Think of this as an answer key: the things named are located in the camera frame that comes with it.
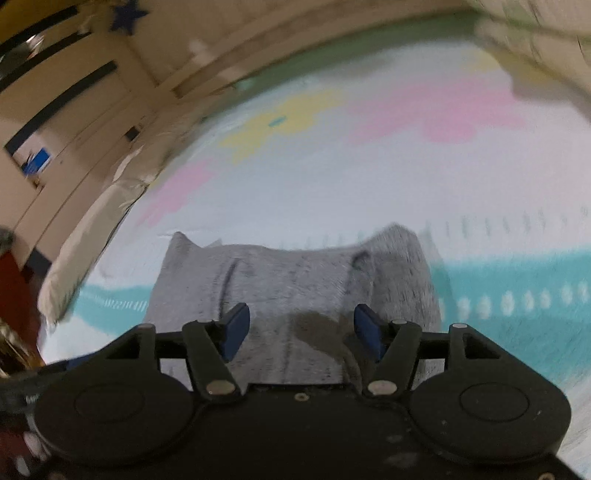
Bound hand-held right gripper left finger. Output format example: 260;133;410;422
105;302;251;402

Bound wooden wardrobe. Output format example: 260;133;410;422
0;0;199;273

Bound beige quilt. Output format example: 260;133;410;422
466;0;591;100

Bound wooden bed frame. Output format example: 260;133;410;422
157;0;476;100

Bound white mattress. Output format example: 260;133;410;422
37;138;160;324

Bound blue sticker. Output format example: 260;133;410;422
21;147;52;177

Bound red object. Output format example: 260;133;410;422
0;251;44;367

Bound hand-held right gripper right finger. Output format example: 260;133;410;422
353;304;502;398

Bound grey pants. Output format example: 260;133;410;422
143;223;444;385

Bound blue star decoration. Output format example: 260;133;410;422
112;0;149;34

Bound pastel printed bed sheet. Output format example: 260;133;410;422
41;9;591;453

